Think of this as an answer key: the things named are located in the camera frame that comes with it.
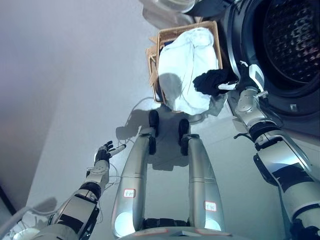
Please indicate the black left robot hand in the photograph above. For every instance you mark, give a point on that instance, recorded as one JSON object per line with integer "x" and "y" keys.
{"x": 103, "y": 155}

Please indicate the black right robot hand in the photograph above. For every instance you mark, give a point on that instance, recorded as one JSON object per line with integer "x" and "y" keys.
{"x": 256, "y": 75}

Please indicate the black garment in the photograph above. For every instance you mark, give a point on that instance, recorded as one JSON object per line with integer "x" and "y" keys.
{"x": 207, "y": 83}

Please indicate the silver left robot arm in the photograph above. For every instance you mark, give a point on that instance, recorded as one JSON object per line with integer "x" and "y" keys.
{"x": 75, "y": 207}

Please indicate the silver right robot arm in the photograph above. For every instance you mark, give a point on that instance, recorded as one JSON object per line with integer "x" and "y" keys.
{"x": 282, "y": 160}

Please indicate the grey front-load washing machine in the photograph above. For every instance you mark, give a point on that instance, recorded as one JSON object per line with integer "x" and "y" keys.
{"x": 287, "y": 100}

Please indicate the brown wicker laundry basket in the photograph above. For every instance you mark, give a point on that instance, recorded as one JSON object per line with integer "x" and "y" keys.
{"x": 170, "y": 33}

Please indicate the black left robot foot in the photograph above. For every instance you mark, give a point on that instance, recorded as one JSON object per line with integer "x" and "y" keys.
{"x": 153, "y": 120}

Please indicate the white crumpled cloth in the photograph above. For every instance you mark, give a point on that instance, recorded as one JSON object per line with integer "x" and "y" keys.
{"x": 180, "y": 62}

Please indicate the silver right robot leg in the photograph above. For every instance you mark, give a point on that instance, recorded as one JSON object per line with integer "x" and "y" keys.
{"x": 200, "y": 170}

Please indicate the silver robot torso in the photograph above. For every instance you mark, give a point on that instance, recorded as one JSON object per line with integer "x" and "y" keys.
{"x": 175, "y": 233}

